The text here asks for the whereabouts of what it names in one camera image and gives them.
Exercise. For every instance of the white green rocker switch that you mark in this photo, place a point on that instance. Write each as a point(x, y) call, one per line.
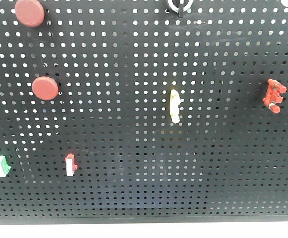
point(4, 167)

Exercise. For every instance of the white standing desk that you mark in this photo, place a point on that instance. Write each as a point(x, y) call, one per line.
point(167, 230)

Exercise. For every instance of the red mushroom button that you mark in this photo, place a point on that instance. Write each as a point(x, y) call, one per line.
point(29, 12)
point(45, 88)

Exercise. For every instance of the lower red mushroom button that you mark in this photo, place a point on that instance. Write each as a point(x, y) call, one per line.
point(45, 88)

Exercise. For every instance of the red clamp toggle switch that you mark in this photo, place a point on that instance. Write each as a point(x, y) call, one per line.
point(273, 95)

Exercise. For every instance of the silver rotary selector switch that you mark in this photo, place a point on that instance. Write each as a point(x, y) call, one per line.
point(179, 6)

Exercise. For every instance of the black perforated pegboard panel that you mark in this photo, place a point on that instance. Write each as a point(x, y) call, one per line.
point(115, 63)

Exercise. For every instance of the yellow toggle switch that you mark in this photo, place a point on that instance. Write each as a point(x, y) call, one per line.
point(174, 107)

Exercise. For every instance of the white red rocker switch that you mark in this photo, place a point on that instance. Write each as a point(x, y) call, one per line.
point(70, 165)

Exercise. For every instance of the upper red mushroom button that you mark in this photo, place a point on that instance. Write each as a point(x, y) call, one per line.
point(29, 12)

